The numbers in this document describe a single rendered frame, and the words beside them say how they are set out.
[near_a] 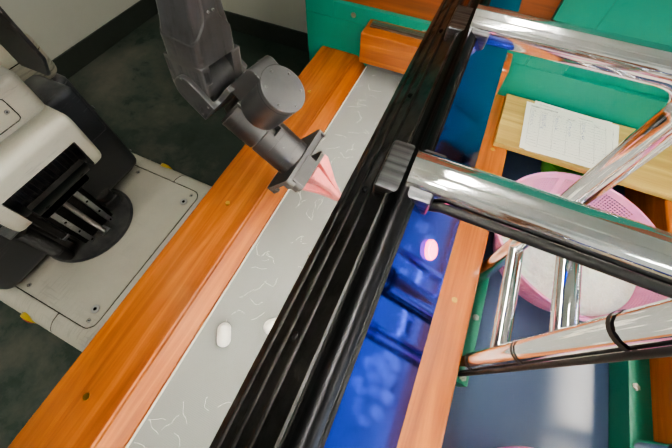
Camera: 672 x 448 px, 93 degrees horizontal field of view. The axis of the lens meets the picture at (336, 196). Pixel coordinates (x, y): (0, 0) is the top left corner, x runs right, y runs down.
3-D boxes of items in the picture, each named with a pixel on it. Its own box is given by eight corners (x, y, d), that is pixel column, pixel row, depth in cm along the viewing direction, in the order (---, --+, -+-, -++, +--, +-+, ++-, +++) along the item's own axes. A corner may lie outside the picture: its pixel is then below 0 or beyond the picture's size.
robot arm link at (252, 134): (233, 97, 46) (210, 124, 43) (253, 75, 40) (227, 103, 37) (270, 130, 48) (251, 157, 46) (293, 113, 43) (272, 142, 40)
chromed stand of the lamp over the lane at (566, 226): (345, 332, 53) (368, 185, 15) (385, 232, 62) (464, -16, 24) (458, 387, 49) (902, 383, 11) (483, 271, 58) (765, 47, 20)
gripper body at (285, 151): (329, 136, 47) (292, 100, 44) (297, 189, 42) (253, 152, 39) (306, 148, 52) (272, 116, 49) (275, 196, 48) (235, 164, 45)
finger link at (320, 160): (359, 184, 49) (315, 143, 45) (340, 221, 46) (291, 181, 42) (333, 191, 54) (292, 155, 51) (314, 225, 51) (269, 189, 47)
